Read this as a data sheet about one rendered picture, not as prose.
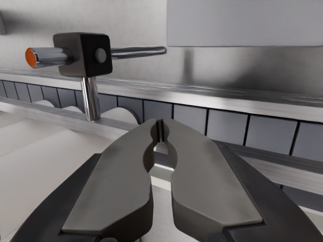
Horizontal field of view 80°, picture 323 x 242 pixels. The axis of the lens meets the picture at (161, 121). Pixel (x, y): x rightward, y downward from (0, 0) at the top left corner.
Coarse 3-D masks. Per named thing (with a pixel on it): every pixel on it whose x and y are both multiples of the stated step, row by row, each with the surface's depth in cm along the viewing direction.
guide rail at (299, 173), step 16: (16, 112) 21; (32, 112) 19; (48, 112) 18; (64, 112) 18; (80, 128) 17; (96, 128) 16; (112, 128) 15; (128, 128) 14; (160, 144) 13; (224, 144) 12; (256, 160) 11; (272, 160) 10; (288, 160) 10; (304, 160) 10; (272, 176) 10; (288, 176) 10; (304, 176) 10; (320, 176) 9; (320, 192) 10
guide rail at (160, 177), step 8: (152, 168) 23; (160, 168) 23; (152, 176) 21; (160, 176) 21; (168, 176) 21; (152, 184) 22; (160, 184) 21; (168, 184) 20; (312, 216) 16; (320, 216) 16; (320, 224) 15
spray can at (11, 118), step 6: (36, 102) 29; (42, 102) 30; (48, 102) 30; (0, 114) 25; (6, 114) 25; (12, 114) 26; (0, 120) 24; (6, 120) 25; (12, 120) 25; (18, 120) 26; (24, 120) 26; (0, 126) 24
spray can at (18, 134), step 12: (72, 108) 27; (36, 120) 23; (0, 132) 20; (12, 132) 20; (24, 132) 21; (36, 132) 22; (48, 132) 23; (0, 144) 19; (12, 144) 20; (24, 144) 21
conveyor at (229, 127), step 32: (0, 96) 38; (32, 96) 33; (64, 96) 29; (192, 128) 21; (224, 128) 19; (256, 128) 18; (288, 128) 17; (320, 128) 16; (160, 160) 25; (320, 160) 16; (288, 192) 18
